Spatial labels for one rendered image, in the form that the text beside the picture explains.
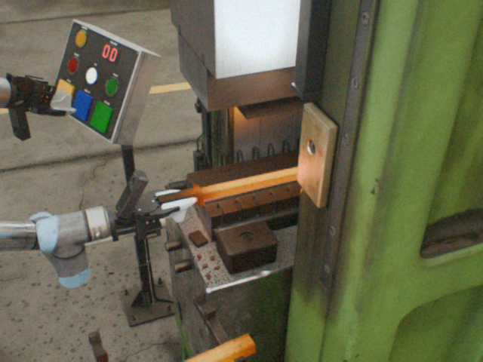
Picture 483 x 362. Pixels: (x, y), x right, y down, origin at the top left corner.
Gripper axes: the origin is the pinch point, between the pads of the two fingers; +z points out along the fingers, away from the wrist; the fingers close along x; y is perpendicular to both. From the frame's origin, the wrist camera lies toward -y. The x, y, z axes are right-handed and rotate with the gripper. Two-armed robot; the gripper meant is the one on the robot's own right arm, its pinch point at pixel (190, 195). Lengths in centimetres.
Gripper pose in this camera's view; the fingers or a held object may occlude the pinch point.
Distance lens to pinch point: 130.9
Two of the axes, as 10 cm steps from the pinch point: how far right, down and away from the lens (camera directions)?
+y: -0.2, 8.0, 6.0
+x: 3.6, 5.6, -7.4
